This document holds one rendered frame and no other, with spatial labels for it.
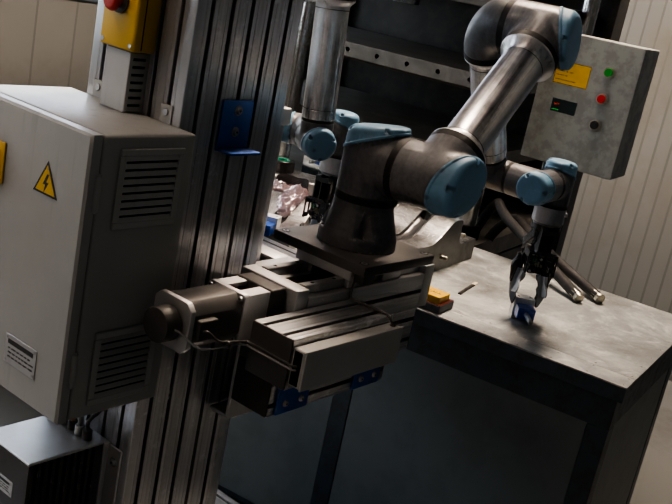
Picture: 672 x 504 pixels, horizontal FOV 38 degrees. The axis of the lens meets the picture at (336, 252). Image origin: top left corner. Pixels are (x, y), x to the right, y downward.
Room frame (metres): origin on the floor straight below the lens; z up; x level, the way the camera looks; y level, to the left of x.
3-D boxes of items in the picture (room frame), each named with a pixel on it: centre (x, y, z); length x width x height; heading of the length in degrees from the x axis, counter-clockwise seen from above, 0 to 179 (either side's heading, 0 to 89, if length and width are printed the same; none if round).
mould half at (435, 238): (2.61, -0.15, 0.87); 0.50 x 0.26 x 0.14; 151
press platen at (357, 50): (3.71, -0.08, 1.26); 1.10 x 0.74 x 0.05; 61
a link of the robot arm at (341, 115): (2.36, 0.05, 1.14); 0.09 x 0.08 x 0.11; 109
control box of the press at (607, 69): (3.12, -0.68, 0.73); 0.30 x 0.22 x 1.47; 61
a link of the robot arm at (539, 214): (2.28, -0.48, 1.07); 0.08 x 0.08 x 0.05
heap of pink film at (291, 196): (2.70, 0.19, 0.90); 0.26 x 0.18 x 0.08; 169
